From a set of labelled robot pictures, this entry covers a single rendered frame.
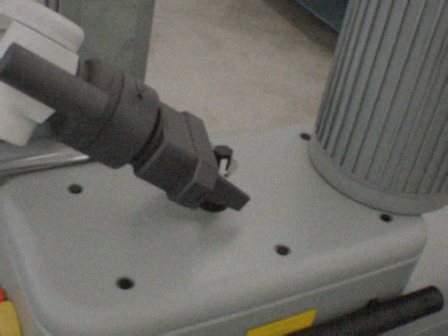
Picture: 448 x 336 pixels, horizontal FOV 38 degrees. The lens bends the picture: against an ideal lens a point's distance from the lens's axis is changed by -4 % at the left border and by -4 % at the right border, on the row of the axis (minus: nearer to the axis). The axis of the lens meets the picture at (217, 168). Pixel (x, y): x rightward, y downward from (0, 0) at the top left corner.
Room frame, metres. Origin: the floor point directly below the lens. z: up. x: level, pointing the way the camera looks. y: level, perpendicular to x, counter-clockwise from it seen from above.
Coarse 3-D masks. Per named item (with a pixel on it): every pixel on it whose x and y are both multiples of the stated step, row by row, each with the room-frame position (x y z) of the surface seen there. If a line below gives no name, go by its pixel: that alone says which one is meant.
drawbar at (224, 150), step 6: (216, 150) 0.57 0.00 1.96; (222, 150) 0.57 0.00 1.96; (228, 150) 0.57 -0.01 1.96; (216, 156) 0.56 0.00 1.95; (222, 156) 0.56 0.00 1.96; (228, 156) 0.56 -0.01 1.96; (228, 162) 0.57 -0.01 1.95; (204, 204) 0.57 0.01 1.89; (210, 204) 0.56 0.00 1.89; (216, 204) 0.56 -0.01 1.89; (210, 210) 0.56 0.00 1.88; (216, 210) 0.56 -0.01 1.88
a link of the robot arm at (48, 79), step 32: (32, 32) 0.50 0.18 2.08; (0, 64) 0.46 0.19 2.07; (32, 64) 0.46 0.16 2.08; (64, 64) 0.50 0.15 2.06; (96, 64) 0.53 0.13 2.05; (0, 96) 0.47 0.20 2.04; (32, 96) 0.45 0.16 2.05; (64, 96) 0.46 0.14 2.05; (96, 96) 0.48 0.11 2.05; (0, 128) 0.45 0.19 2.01; (32, 128) 0.48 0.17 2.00; (64, 128) 0.49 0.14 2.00; (96, 128) 0.49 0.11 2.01
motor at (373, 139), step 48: (384, 0) 0.65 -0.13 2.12; (432, 0) 0.62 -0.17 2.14; (336, 48) 0.72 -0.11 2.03; (384, 48) 0.64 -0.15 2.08; (432, 48) 0.62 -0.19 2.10; (336, 96) 0.68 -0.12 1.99; (384, 96) 0.63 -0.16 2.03; (432, 96) 0.62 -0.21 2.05; (336, 144) 0.66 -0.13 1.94; (384, 144) 0.62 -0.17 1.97; (432, 144) 0.62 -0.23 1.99; (384, 192) 0.62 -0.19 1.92; (432, 192) 0.62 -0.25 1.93
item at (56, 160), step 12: (36, 156) 0.58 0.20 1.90; (48, 156) 0.58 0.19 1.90; (60, 156) 0.59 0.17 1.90; (72, 156) 0.59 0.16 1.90; (84, 156) 0.59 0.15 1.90; (0, 168) 0.54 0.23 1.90; (12, 168) 0.55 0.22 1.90; (24, 168) 0.55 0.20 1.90; (36, 168) 0.56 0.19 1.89; (48, 168) 0.57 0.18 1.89
